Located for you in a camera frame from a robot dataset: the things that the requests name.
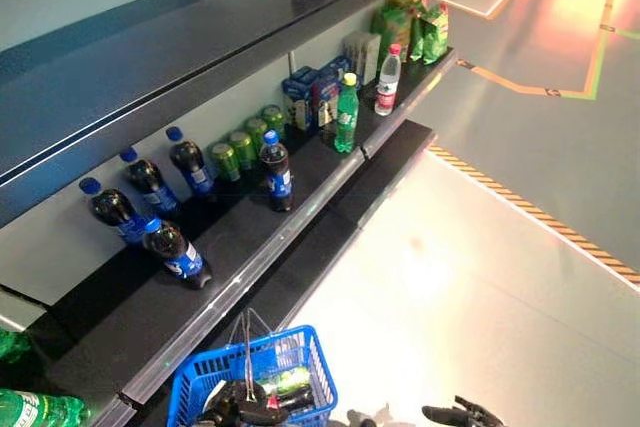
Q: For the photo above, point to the blue plastic shopping basket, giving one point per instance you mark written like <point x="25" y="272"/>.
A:
<point x="310" y="332"/>

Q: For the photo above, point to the clear water bottle red cap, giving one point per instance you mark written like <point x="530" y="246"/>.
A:
<point x="387" y="82"/>

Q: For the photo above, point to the dark cola bottle blue cap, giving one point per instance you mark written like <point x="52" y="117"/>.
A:
<point x="276" y="172"/>
<point x="192" y="164"/>
<point x="175" y="254"/>
<point x="112" y="212"/>
<point x="150" y="187"/>

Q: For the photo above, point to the white carton box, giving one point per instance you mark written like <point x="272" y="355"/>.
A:
<point x="365" y="52"/>

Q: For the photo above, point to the green snack bag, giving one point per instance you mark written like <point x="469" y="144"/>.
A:
<point x="392" y="22"/>
<point x="417" y="39"/>
<point x="436" y="37"/>

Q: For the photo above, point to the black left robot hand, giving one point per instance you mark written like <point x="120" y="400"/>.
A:
<point x="230" y="409"/>

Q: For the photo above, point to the blue and yellow carton pack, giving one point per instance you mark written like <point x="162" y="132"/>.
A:
<point x="299" y="97"/>

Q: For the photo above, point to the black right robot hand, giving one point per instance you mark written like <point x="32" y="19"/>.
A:
<point x="465" y="419"/>

